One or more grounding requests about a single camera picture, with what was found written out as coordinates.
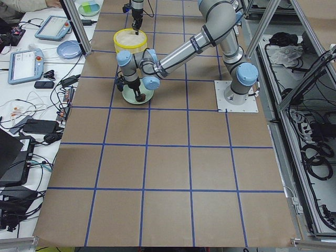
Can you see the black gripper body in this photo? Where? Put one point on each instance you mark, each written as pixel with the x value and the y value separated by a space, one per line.
pixel 136 13
pixel 134 85

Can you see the brown bun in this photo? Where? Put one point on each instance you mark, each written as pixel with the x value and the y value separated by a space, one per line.
pixel 141 97

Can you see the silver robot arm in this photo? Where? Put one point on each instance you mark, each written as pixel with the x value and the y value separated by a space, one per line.
pixel 144 68
pixel 136 4

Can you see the pale green plate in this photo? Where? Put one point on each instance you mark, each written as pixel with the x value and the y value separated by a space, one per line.
pixel 129 95

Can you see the blue sponge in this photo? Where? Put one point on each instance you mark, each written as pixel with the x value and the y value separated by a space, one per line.
pixel 94 7

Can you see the green sponge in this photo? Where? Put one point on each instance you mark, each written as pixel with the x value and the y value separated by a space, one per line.
pixel 85 6

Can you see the black power adapter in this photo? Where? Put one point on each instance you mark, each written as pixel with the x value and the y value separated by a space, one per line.
pixel 86 22

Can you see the green glass bowl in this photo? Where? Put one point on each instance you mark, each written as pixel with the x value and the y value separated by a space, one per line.
pixel 88 14

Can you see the blue plate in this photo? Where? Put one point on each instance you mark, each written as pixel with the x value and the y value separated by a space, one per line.
pixel 69 49

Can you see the upper blue teach pendant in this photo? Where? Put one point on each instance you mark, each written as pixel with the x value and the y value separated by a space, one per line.
pixel 53 28

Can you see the blue teach pendant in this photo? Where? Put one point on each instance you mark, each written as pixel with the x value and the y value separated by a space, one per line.
pixel 25 66
pixel 53 28

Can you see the black phone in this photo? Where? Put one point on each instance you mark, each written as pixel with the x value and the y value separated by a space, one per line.
pixel 44 84

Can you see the black power brick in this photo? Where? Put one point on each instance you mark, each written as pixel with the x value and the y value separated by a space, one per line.
pixel 40 126

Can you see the lower blue teach pendant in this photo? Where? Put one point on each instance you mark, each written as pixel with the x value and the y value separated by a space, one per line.
pixel 25 66

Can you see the black laptop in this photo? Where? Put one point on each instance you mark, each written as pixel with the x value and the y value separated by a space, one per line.
pixel 15 154

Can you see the white crumpled cloth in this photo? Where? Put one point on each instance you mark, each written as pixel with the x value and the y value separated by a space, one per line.
pixel 287 56

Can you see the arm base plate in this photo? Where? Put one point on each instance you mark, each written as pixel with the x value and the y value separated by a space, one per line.
pixel 228 101

